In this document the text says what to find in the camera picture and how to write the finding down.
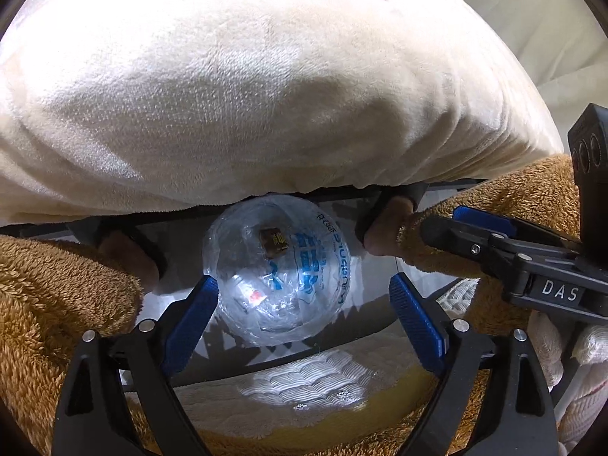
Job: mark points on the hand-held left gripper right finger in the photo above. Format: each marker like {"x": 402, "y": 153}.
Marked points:
{"x": 418, "y": 323}

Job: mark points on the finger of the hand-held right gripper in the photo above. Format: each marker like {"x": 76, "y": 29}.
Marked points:
{"x": 484, "y": 222}
{"x": 451, "y": 240}

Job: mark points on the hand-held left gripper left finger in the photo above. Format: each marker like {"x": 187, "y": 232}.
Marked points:
{"x": 194, "y": 323}

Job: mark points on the black waste bin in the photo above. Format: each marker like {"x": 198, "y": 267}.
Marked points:
{"x": 365, "y": 304}

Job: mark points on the person's right leg brown fleece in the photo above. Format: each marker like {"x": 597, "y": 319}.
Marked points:
{"x": 522, "y": 190}

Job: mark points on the person's leg brown fleece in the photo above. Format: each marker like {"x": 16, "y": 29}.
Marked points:
{"x": 47, "y": 304}
{"x": 522, "y": 190}

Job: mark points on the white wrapper with red mark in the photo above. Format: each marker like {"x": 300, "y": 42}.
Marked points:
{"x": 252, "y": 296}

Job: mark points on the person's right foot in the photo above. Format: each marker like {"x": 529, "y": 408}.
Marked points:
{"x": 387, "y": 228}

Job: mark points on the person's foot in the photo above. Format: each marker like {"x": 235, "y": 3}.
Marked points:
{"x": 133, "y": 270}
{"x": 387, "y": 228}

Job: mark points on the person's left foot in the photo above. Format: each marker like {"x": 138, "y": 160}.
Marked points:
{"x": 133, "y": 270}

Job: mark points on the black slipper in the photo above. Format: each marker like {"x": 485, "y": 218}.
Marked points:
{"x": 142, "y": 242}
{"x": 375, "y": 209}

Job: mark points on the small brown wrapper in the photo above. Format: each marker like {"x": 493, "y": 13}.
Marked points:
{"x": 273, "y": 241}

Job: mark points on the person's left leg brown fleece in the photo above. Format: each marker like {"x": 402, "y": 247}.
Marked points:
{"x": 47, "y": 304}

